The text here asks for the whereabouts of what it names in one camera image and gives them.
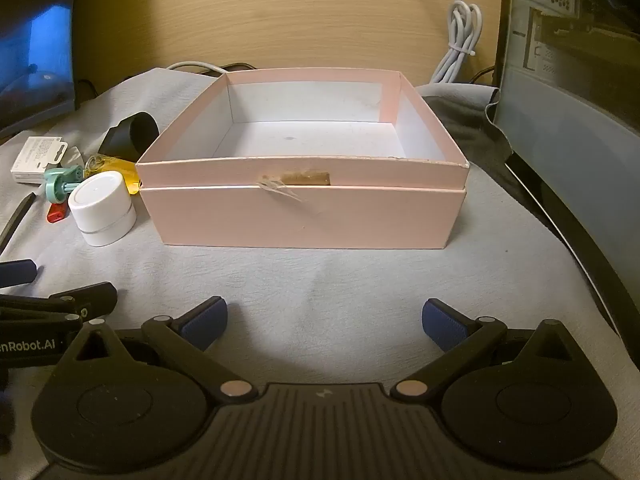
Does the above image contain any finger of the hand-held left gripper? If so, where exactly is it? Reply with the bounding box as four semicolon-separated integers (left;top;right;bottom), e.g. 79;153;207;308
0;282;119;335
0;259;39;289

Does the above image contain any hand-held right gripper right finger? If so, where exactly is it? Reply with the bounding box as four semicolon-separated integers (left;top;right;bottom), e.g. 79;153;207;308
391;297;572;403

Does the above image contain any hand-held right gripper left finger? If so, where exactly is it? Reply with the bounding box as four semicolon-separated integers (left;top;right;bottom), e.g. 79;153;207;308
75;296;256;403

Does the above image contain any black pen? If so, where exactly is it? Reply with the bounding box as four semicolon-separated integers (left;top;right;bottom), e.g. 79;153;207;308
0;191;37;257

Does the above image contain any teal plastic roller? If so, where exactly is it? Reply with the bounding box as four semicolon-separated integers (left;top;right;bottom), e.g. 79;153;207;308
43;164;84;204

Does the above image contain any white round jar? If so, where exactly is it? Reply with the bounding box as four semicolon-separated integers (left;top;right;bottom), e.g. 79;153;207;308
67;170;137;247

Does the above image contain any white hang-tab packet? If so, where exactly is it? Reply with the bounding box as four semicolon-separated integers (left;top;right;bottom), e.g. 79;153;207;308
11;136;69;185

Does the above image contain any pink cardboard box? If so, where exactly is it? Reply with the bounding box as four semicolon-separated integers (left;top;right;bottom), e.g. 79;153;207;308
136;68;471;251

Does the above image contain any black tape roll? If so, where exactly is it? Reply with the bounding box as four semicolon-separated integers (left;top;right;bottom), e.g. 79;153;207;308
100;112;161;159

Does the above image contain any grey table cloth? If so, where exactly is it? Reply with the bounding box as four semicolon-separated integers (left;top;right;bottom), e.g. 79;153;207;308
0;67;623;480

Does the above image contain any dark grey cloth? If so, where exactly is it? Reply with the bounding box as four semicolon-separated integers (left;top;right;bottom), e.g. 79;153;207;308
419;94;513;173

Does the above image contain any computer monitor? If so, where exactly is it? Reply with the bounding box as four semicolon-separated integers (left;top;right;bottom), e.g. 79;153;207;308
0;0;79;139

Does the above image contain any glass-sided computer case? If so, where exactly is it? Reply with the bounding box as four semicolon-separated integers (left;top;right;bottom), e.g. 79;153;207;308
491;0;640;243

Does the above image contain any bundled white cable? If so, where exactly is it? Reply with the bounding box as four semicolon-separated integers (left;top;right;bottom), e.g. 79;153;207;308
431;1;484;84

